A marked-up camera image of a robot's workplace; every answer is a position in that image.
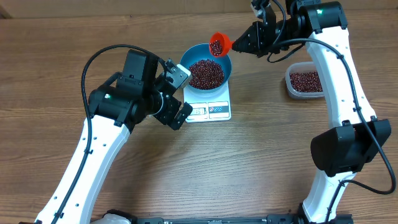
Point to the clear plastic food container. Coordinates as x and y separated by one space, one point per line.
301 67

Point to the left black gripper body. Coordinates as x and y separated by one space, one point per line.
163 110

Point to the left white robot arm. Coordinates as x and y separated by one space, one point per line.
113 110

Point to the teal plastic bowl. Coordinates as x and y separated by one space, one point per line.
202 52

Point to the red adzuki beans in container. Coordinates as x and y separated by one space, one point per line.
308 82

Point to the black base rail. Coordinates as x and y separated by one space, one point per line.
116 216

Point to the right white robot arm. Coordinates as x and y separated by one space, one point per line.
355 135

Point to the red measuring scoop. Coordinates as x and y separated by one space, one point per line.
220 44

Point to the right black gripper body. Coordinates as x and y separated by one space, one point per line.
257 38

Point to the white digital kitchen scale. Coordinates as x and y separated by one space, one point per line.
208 105

